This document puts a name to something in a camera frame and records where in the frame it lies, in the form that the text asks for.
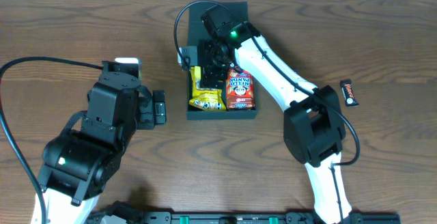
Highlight black Mars chocolate bar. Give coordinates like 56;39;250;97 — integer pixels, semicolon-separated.
340;79;359;107

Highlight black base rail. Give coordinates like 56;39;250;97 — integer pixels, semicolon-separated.
85;201;402;224

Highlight yellow Hacks candy bag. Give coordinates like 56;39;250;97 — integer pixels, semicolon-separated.
188;66;226;111

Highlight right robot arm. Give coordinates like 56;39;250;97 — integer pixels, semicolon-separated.
198;2;353;223

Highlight black gift box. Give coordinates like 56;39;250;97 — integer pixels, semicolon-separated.
181;1;257;120

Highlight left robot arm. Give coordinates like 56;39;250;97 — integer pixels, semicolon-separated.
31;57;167;223

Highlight red Hello Panda box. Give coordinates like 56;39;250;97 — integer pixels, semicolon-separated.
226;68;255;110

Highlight left black cable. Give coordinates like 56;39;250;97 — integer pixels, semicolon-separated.
0;56;104;224

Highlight black cable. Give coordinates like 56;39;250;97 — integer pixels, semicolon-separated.
0;56;104;224
173;0;361;224

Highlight right black cable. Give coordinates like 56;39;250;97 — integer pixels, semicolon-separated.
173;0;361;224

